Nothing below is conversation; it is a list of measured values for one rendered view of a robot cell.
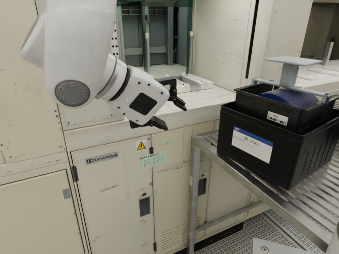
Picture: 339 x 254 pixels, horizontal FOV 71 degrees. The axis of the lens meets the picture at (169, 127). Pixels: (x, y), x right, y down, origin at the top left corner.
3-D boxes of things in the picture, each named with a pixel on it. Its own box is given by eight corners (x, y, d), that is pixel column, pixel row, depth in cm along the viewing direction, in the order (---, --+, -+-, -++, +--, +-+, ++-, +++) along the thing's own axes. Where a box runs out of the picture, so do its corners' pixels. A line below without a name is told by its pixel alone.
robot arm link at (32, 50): (119, 71, 40) (113, 48, 46) (38, 20, 32) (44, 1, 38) (92, 106, 43) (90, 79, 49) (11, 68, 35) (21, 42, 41)
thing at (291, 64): (225, 147, 86) (235, 57, 72) (259, 132, 97) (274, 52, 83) (290, 181, 68) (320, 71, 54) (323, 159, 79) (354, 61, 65)
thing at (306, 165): (214, 149, 85) (219, 105, 78) (261, 130, 100) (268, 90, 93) (288, 192, 65) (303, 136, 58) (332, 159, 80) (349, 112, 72)
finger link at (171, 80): (137, 89, 49) (152, 106, 52) (169, 68, 48) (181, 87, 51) (136, 86, 49) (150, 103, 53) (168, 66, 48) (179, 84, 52)
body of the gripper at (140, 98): (99, 110, 45) (144, 131, 52) (131, 69, 42) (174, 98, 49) (96, 89, 50) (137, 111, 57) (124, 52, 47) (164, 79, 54)
